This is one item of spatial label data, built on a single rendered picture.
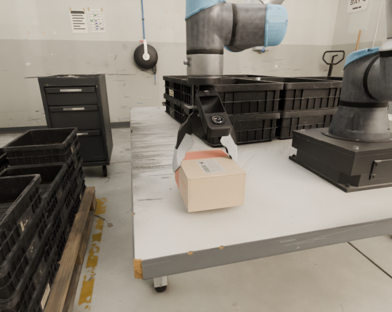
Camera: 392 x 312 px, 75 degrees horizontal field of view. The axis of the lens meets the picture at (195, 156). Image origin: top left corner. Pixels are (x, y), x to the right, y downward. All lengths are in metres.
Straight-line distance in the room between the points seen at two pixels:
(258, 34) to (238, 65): 4.17
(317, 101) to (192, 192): 0.80
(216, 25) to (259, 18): 0.08
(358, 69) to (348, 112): 0.11
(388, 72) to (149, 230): 0.60
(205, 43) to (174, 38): 3.90
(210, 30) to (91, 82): 1.86
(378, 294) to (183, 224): 1.20
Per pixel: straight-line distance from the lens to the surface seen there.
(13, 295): 0.97
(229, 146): 0.57
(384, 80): 0.73
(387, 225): 0.67
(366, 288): 1.58
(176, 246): 0.47
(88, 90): 2.32
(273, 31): 0.55
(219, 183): 0.51
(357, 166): 0.72
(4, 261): 0.92
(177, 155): 0.54
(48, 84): 2.38
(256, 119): 1.00
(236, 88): 0.94
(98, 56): 4.36
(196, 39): 0.52
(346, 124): 0.81
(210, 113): 0.48
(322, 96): 1.20
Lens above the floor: 1.00
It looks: 20 degrees down
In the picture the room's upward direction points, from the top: straight up
